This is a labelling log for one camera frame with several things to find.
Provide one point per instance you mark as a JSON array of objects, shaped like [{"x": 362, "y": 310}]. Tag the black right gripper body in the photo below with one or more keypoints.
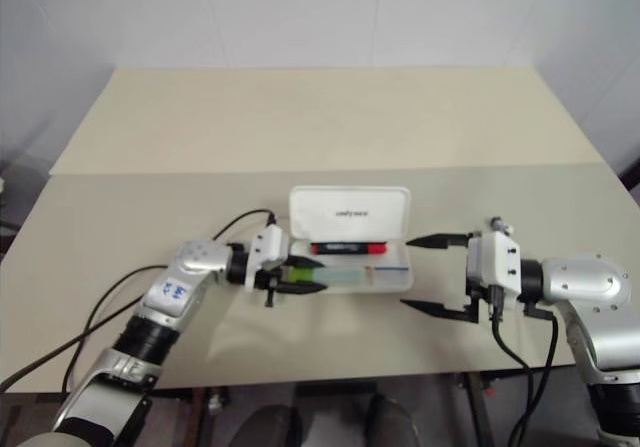
[{"x": 480, "y": 299}]

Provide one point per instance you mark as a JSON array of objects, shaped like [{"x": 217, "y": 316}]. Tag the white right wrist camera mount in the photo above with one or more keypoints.
[{"x": 495, "y": 262}]

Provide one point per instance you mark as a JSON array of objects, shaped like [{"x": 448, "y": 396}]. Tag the grey plug on right mount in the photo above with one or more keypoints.
[{"x": 501, "y": 226}]

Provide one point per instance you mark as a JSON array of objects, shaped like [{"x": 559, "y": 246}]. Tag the green marker with clear cap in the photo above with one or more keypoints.
[{"x": 340, "y": 277}]

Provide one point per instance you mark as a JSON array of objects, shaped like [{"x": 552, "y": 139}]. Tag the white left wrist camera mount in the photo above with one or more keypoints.
[{"x": 270, "y": 247}]

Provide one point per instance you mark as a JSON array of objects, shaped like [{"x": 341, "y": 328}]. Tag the dark rounded shape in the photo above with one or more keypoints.
[{"x": 392, "y": 422}]

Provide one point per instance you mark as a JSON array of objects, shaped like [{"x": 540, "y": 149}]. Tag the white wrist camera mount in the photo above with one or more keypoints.
[
  {"x": 495, "y": 262},
  {"x": 270, "y": 247}
]

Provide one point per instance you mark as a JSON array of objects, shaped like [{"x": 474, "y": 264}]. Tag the white plastic pencil case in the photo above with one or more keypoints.
[{"x": 350, "y": 212}]

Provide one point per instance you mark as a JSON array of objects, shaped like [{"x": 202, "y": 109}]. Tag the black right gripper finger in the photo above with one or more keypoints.
[
  {"x": 445, "y": 312},
  {"x": 442, "y": 240}
]

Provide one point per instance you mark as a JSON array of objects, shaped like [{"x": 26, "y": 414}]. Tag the dark metal table leg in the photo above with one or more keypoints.
[{"x": 479, "y": 407}]

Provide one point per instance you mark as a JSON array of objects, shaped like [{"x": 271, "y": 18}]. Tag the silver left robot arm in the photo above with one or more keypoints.
[{"x": 170, "y": 297}]

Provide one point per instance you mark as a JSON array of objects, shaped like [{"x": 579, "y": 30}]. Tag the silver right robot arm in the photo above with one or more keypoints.
[{"x": 585, "y": 282}]

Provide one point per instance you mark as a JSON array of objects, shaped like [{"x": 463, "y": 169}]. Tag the red marker with black label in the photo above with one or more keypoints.
[{"x": 372, "y": 249}]

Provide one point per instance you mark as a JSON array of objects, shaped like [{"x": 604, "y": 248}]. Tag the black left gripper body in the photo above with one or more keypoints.
[{"x": 270, "y": 287}]

